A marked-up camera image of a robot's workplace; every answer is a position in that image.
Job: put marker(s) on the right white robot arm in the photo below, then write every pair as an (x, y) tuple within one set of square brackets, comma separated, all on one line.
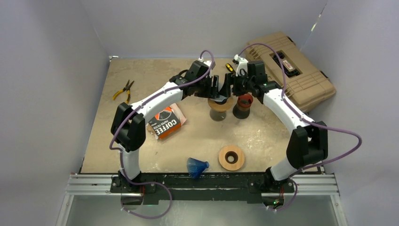
[(308, 142)]

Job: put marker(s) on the yellow black screwdriver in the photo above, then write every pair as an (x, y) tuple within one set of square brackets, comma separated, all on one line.
[(230, 68)]

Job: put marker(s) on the tan plastic tool case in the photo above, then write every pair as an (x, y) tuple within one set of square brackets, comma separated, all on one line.
[(306, 85)]

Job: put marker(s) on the red black coffee carafe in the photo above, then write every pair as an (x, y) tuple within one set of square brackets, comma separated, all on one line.
[(242, 108)]

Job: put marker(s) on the grey glass carafe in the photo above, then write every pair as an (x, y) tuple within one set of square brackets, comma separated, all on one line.
[(216, 115)]

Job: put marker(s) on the orange coffee filter box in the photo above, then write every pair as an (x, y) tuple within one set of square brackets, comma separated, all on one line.
[(169, 120)]

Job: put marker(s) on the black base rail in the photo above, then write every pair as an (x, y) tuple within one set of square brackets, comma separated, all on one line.
[(252, 187)]

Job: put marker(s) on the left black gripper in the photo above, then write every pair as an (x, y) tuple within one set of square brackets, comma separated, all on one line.
[(211, 92)]

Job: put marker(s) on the yellow handled pliers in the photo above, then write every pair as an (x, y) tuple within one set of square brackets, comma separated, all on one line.
[(126, 89)]

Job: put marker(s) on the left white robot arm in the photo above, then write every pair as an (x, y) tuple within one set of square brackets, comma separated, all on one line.
[(129, 123)]

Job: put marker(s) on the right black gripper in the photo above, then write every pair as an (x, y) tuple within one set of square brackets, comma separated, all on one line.
[(226, 91)]

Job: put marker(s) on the blue glass dripper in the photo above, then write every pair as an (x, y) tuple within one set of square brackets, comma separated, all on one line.
[(220, 99), (196, 167)]

